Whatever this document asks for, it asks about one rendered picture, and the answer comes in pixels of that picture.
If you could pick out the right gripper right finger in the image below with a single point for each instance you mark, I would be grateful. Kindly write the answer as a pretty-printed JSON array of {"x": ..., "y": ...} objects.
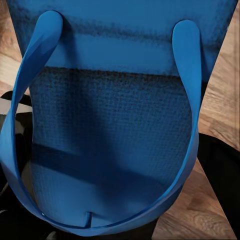
[{"x": 221, "y": 164}]

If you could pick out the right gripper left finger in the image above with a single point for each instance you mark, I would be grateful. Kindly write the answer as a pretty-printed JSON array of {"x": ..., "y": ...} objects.
[{"x": 20, "y": 152}]

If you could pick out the sandal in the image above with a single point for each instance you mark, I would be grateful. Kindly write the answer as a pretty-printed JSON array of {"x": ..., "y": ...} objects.
[{"x": 116, "y": 88}]

